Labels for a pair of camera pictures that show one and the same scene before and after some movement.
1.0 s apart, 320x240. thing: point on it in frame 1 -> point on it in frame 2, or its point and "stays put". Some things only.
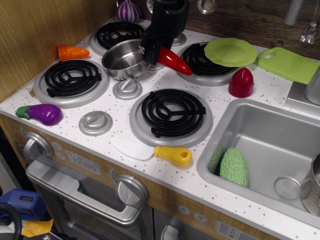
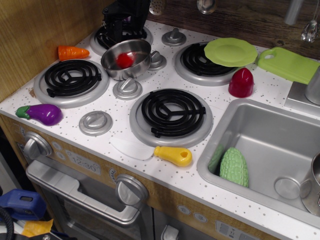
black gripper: x=169 y=21 -> x=134 y=12
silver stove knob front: x=96 y=123 stays put
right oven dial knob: x=130 y=191 stays put
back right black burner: x=205 y=71 stays put
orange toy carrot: x=66 y=52 stays put
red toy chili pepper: x=167 y=58 -> x=125 y=60
